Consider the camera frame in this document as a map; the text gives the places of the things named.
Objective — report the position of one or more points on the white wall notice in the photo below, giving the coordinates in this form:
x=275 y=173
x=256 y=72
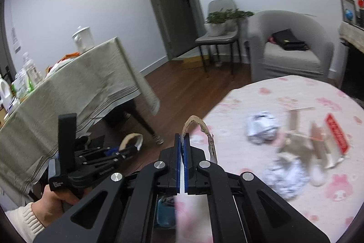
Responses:
x=16 y=41

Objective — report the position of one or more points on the crumpled printed paper ball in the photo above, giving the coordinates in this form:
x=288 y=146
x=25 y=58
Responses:
x=285 y=179
x=261 y=127

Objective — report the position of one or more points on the beige tablecloth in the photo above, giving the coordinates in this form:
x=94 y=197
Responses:
x=71 y=95

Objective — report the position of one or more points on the white plastic bag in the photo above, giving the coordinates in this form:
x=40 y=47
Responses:
x=58 y=66

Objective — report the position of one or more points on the grey dining chair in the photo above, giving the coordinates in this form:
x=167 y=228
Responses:
x=219 y=38

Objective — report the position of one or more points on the dark trash bin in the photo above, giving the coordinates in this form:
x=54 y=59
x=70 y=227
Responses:
x=166 y=211

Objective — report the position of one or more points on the black floor mat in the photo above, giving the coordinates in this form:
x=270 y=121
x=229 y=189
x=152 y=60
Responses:
x=96 y=142

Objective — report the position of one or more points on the white ceramic pot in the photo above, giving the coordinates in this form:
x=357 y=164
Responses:
x=84 y=39

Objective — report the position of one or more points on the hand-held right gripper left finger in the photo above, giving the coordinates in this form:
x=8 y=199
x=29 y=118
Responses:
x=178 y=154

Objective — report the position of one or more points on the pink printed tablecloth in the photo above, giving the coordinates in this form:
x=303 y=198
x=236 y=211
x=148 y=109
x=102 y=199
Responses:
x=284 y=95

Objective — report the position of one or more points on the person's left hand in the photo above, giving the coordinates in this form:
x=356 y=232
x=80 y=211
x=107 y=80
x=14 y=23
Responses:
x=54 y=206

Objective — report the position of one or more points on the torn brown cardboard pieces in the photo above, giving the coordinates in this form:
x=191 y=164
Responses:
x=298 y=143

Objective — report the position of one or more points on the potted plant large white pot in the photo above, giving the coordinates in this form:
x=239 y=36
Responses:
x=216 y=25

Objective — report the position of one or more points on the tape roll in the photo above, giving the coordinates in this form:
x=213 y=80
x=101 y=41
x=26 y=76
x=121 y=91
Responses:
x=218 y=63

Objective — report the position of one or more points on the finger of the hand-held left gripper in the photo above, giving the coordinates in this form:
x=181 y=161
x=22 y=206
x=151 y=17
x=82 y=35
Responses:
x=119 y=158
x=96 y=152

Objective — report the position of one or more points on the grey armchair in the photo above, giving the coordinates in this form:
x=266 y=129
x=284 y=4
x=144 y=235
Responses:
x=293 y=60

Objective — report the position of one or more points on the black bag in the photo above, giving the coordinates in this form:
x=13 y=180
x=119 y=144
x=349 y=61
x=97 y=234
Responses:
x=288 y=41

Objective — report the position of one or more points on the grey green door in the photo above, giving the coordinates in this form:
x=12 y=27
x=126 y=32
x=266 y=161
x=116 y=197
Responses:
x=173 y=15

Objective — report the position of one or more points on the framed picture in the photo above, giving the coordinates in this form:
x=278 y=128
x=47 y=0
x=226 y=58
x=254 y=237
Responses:
x=347 y=4

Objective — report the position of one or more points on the white plastic jug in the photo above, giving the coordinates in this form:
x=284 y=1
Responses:
x=5 y=95

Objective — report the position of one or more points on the small blue globe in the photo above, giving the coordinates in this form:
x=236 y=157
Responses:
x=349 y=15

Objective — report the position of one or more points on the potted plant small white pot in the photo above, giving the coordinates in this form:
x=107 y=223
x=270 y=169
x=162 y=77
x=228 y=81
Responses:
x=237 y=15

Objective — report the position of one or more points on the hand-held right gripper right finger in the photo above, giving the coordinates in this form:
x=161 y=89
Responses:
x=186 y=157

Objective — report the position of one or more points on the long brown cardboard strip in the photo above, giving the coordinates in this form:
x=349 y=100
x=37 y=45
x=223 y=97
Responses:
x=204 y=129

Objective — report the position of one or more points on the person's left forearm cream sleeve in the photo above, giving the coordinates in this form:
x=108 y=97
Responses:
x=24 y=220

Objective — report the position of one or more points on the flat cardboard box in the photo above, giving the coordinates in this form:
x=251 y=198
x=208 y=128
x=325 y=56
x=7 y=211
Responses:
x=196 y=59

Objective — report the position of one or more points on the short curled cardboard strip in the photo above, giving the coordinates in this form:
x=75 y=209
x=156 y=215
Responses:
x=133 y=139

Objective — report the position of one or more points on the dark wooden dining table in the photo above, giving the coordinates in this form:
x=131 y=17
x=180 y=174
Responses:
x=145 y=123

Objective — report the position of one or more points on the clear plastic bottle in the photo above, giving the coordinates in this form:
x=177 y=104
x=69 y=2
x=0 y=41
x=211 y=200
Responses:
x=30 y=69

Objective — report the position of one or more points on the red and white paper packet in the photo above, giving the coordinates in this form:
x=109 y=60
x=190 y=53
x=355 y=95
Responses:
x=337 y=132

